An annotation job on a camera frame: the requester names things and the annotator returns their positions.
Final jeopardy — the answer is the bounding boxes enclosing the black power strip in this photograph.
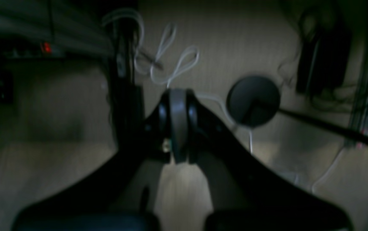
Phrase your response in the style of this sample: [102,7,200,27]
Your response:
[0,35,114,62]

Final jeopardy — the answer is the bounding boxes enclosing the round black stand base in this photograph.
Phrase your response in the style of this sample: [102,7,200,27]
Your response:
[226,75,281,129]

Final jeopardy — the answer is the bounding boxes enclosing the black box on floor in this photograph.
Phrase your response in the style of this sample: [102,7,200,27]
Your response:
[295,20,352,96]

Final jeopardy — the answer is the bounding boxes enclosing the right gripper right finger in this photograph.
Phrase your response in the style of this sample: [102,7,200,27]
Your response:
[186,91,354,231]

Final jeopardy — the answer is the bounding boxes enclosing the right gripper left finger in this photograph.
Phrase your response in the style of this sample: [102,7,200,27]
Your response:
[11,91,171,231]

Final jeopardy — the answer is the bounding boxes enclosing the black stand pole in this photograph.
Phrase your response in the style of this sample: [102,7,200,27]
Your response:
[278,108,368,146]

